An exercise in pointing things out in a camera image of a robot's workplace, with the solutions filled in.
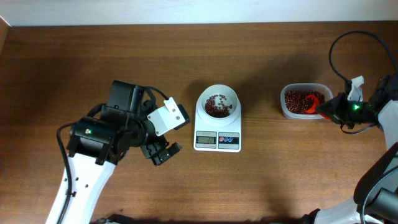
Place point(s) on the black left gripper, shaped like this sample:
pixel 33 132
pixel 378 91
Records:
pixel 165 155

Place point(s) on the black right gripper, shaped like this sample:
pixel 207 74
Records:
pixel 343 106

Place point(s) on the red plastic scoop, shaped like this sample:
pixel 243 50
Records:
pixel 309 108

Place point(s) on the white digital kitchen scale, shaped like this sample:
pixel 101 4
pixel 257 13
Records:
pixel 217 135

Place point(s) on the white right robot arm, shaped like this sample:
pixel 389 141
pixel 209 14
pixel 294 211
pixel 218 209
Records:
pixel 375 196

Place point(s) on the clear plastic food container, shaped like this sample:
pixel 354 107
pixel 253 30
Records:
pixel 302 87

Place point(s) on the red adzuki beans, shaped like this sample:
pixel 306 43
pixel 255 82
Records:
pixel 294 100

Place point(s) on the red beans in bowl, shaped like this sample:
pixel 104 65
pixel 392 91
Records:
pixel 218 106

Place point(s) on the white round bowl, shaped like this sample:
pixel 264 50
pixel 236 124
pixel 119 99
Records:
pixel 219 89

